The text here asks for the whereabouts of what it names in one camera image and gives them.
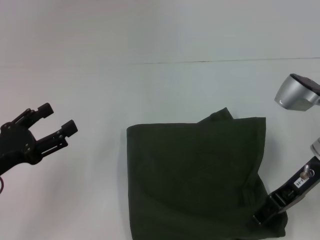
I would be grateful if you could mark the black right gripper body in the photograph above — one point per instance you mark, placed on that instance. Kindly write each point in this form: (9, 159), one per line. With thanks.
(300, 182)

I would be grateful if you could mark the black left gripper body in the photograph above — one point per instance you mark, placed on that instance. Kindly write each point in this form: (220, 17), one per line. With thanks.
(15, 150)

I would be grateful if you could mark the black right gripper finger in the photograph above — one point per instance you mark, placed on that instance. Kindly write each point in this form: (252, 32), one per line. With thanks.
(268, 207)

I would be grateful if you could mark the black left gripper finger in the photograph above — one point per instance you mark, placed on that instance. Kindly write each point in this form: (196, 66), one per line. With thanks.
(56, 141)
(35, 116)

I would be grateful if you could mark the dark green FREE t-shirt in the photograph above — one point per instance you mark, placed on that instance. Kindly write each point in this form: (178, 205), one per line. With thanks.
(195, 180)

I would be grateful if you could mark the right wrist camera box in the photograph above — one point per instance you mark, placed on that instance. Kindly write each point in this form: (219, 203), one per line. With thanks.
(297, 92)

